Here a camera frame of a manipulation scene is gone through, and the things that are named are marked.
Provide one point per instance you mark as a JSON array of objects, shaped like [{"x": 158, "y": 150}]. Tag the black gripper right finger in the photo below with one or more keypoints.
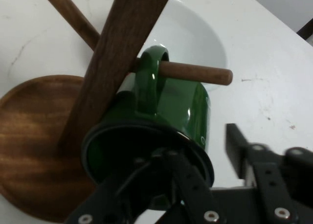
[{"x": 269, "y": 175}]

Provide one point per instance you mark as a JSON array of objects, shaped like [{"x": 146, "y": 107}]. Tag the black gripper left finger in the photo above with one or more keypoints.
[{"x": 190, "y": 185}]

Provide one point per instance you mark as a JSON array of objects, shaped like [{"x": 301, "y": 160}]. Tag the green enamel mug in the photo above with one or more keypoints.
[{"x": 181, "y": 104}]

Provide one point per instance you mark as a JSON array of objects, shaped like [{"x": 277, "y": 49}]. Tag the red and white bowl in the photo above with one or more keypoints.
[{"x": 190, "y": 38}]

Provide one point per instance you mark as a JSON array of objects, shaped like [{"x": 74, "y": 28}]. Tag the dark wooden mug tree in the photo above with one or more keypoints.
[{"x": 117, "y": 50}]

